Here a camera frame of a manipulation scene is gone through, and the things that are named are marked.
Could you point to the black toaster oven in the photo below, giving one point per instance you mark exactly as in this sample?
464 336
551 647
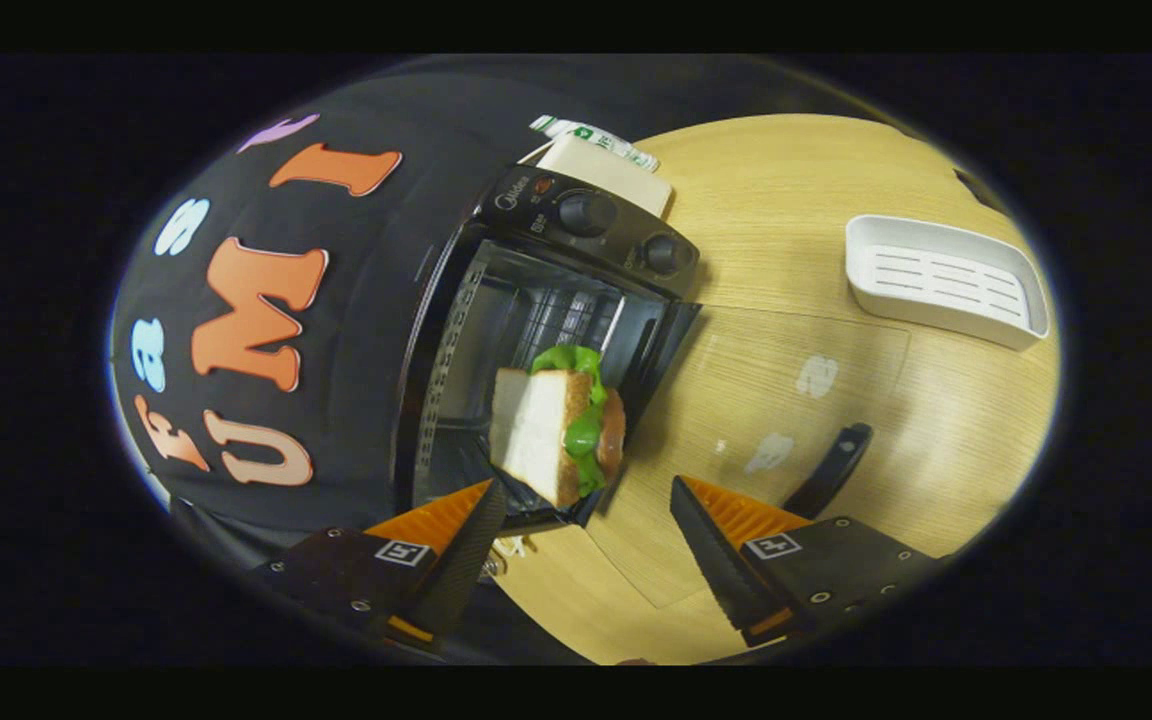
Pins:
586 215

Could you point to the white bread toaster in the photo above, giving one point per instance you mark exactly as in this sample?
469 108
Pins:
606 175

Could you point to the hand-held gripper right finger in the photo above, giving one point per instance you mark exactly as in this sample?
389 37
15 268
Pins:
711 555

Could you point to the white green-label drink bottle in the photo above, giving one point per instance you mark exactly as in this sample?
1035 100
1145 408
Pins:
596 140

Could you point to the white slotted plastic tray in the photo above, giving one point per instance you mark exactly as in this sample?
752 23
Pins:
936 280

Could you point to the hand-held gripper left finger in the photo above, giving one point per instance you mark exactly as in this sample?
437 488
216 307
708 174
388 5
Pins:
466 560

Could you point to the lettuce sandwich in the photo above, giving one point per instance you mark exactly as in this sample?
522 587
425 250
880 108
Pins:
536 430

